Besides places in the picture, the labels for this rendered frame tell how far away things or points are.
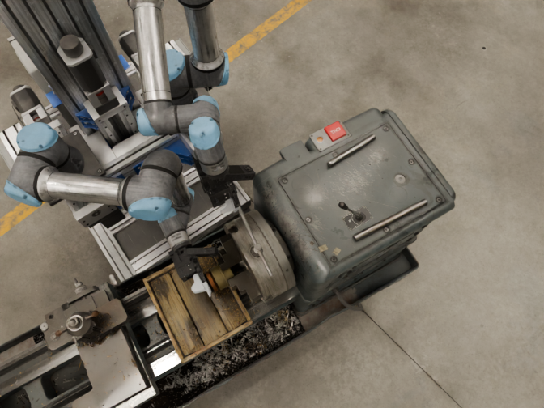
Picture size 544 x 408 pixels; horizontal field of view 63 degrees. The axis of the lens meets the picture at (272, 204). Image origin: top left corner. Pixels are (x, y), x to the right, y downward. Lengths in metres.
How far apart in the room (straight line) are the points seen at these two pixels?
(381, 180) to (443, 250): 1.44
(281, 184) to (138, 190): 0.47
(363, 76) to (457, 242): 1.33
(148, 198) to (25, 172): 0.42
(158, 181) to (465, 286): 2.09
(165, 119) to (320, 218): 0.60
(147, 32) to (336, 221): 0.80
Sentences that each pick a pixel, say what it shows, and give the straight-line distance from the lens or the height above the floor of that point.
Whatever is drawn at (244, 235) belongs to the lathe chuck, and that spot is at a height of 1.23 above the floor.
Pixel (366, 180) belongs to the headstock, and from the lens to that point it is 1.57.
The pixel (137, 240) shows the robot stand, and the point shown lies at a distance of 2.64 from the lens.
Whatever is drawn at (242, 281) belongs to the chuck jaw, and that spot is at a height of 1.11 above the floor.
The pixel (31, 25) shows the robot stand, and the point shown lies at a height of 1.64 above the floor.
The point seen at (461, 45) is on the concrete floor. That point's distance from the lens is 3.79.
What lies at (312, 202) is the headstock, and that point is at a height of 1.25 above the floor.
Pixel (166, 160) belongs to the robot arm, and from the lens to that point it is 1.40.
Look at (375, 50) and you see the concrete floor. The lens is 3.56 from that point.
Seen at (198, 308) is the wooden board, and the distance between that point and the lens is 1.80.
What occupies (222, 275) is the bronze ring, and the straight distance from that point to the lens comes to 1.57.
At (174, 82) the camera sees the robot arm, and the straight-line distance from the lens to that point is 1.65.
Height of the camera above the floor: 2.65
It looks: 69 degrees down
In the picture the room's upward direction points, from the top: 3 degrees clockwise
